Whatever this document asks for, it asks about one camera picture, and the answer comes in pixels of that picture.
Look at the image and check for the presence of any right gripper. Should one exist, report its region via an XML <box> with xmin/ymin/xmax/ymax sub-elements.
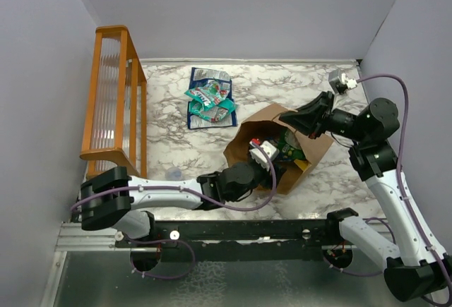
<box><xmin>280</xmin><ymin>90</ymin><xmax>369</xmax><ymax>143</ymax></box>

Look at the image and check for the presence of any green yellow snack bag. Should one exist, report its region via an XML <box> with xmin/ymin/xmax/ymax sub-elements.
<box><xmin>277</xmin><ymin>128</ymin><xmax>307</xmax><ymax>162</ymax></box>

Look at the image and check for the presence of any brown paper bag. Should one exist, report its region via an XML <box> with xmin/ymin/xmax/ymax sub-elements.
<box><xmin>223</xmin><ymin>104</ymin><xmax>333</xmax><ymax>195</ymax></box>

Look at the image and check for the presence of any teal snack packet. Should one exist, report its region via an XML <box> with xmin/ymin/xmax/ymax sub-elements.
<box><xmin>185</xmin><ymin>81</ymin><xmax>230</xmax><ymax>109</ymax></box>
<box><xmin>189</xmin><ymin>99</ymin><xmax>236</xmax><ymax>122</ymax></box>

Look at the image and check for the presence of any blue snack bag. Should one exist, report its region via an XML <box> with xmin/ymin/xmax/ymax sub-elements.
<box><xmin>189</xmin><ymin>67</ymin><xmax>232</xmax><ymax>92</ymax></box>
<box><xmin>187</xmin><ymin>101</ymin><xmax>237</xmax><ymax>130</ymax></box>

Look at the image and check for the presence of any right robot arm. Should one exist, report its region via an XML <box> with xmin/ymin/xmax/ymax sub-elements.
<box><xmin>279</xmin><ymin>92</ymin><xmax>451</xmax><ymax>302</ymax></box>

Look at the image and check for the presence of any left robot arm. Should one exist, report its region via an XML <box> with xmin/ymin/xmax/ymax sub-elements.
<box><xmin>73</xmin><ymin>160</ymin><xmax>286</xmax><ymax>247</ymax></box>

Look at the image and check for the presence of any yellow snack packet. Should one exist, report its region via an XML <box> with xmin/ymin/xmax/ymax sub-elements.
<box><xmin>294</xmin><ymin>159</ymin><xmax>310</xmax><ymax>172</ymax></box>

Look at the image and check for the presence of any small clear plastic cup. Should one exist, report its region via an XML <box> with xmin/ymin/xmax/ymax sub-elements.
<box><xmin>165</xmin><ymin>167</ymin><xmax>184</xmax><ymax>181</ymax></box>

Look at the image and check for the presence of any wooden dish rack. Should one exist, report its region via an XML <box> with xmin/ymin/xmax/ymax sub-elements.
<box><xmin>80</xmin><ymin>25</ymin><xmax>147</xmax><ymax>178</ymax></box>

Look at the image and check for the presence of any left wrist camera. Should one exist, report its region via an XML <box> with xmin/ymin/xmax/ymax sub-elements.
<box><xmin>249</xmin><ymin>139</ymin><xmax>279</xmax><ymax>171</ymax></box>

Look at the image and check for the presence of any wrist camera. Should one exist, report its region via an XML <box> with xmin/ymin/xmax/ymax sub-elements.
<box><xmin>328</xmin><ymin>69</ymin><xmax>357</xmax><ymax>95</ymax></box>
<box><xmin>249</xmin><ymin>139</ymin><xmax>279</xmax><ymax>171</ymax></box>

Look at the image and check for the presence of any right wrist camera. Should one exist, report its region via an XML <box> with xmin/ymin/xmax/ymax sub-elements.
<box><xmin>328</xmin><ymin>69</ymin><xmax>357</xmax><ymax>95</ymax></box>

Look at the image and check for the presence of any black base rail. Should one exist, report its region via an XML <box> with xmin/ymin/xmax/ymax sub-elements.
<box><xmin>115</xmin><ymin>208</ymin><xmax>357</xmax><ymax>263</ymax></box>

